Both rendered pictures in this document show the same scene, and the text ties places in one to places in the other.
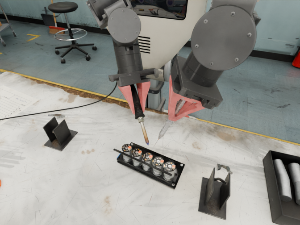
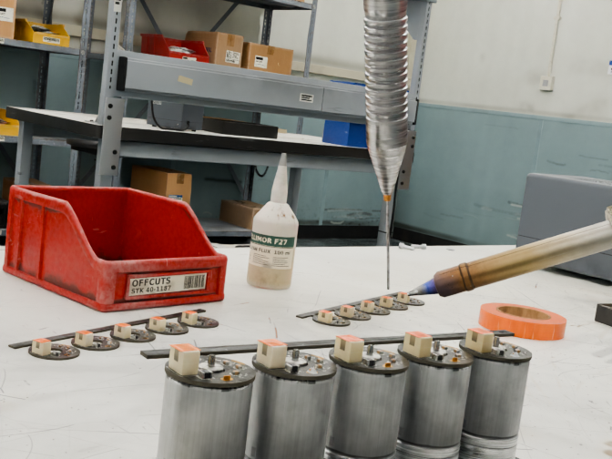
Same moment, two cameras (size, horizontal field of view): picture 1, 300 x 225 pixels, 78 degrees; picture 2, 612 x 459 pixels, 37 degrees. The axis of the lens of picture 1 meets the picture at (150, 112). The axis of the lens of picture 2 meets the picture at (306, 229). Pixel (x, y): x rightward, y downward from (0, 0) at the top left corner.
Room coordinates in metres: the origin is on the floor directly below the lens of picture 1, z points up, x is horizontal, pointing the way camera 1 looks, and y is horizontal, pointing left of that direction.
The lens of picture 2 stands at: (0.36, -0.25, 0.89)
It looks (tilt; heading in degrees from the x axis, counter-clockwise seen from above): 8 degrees down; 118
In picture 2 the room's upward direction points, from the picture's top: 7 degrees clockwise
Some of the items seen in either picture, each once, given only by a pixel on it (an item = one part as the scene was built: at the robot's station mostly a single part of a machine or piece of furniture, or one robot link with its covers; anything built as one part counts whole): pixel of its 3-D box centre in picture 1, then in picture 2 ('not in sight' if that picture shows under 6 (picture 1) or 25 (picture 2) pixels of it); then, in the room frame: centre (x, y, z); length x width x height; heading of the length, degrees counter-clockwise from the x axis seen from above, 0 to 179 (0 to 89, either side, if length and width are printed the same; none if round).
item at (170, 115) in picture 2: not in sight; (175, 115); (-1.52, 2.28, 0.80); 0.15 x 0.12 x 0.10; 178
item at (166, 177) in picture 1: (168, 172); (200, 453); (0.22, -0.04, 0.79); 0.02 x 0.02 x 0.05
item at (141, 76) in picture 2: not in sight; (284, 97); (-1.26, 2.54, 0.90); 1.30 x 0.06 x 0.12; 69
